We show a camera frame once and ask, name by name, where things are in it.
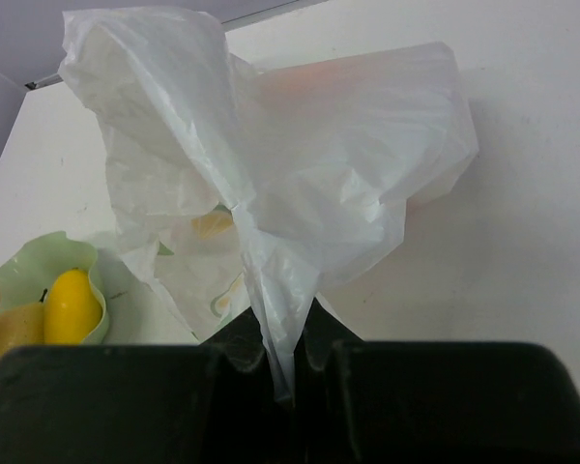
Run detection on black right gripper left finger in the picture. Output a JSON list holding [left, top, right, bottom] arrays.
[[0, 310, 295, 463]]

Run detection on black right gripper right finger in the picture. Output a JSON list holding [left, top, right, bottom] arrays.
[[295, 303, 580, 463]]

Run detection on yellow fake banana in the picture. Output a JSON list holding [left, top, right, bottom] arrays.
[[43, 269, 102, 345]]

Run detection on white plastic bag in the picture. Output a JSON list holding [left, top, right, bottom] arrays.
[[59, 7, 479, 398]]

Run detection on green wavy glass bowl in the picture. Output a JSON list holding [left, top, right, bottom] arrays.
[[0, 231, 110, 345]]

